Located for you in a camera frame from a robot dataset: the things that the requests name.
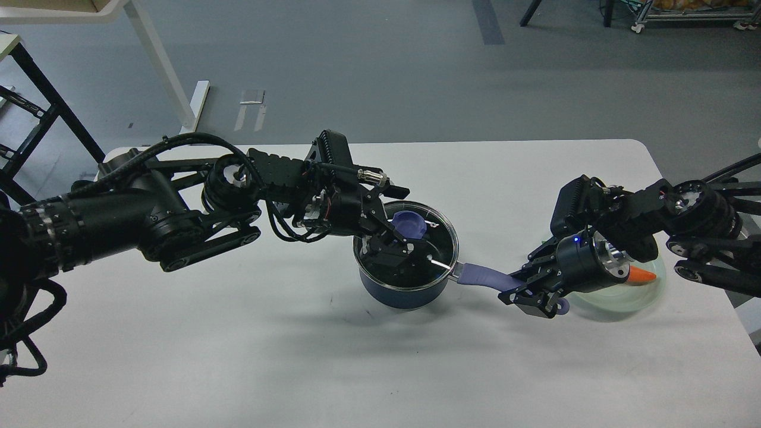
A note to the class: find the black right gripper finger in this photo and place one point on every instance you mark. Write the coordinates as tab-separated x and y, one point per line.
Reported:
536	302
541	272

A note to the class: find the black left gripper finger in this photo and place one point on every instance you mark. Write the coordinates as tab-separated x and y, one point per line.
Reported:
391	255
401	226

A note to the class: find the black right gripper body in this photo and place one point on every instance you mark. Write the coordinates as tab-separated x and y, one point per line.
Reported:
585	262

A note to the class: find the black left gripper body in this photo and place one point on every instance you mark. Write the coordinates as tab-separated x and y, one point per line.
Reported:
354	210

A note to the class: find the glass lid with blue knob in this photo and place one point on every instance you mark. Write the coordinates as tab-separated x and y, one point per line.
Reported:
430	265

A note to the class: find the blue saucepan with handle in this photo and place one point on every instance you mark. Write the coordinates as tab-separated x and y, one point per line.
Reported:
463	274

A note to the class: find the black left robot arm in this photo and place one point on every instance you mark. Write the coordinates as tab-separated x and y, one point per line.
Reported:
186	199

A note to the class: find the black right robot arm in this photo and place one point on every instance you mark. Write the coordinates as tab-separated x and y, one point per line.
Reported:
598	230

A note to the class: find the toy carrot with leaves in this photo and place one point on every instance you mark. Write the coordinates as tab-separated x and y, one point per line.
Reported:
639	276

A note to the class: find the pale green plate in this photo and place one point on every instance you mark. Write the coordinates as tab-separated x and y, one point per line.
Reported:
617	297

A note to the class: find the wheeled cart in background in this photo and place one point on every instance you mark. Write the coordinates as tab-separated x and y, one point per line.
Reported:
744	15

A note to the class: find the black metal rack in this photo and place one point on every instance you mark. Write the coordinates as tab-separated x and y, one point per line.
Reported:
45	118

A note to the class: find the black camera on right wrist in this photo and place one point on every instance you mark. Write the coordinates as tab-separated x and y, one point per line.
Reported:
580	204

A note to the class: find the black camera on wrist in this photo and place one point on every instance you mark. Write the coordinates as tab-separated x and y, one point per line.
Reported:
334	165
580	204

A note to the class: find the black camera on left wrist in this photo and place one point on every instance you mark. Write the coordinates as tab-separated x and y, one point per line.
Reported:
334	165

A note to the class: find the white table frame leg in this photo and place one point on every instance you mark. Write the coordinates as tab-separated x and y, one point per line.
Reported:
187	108

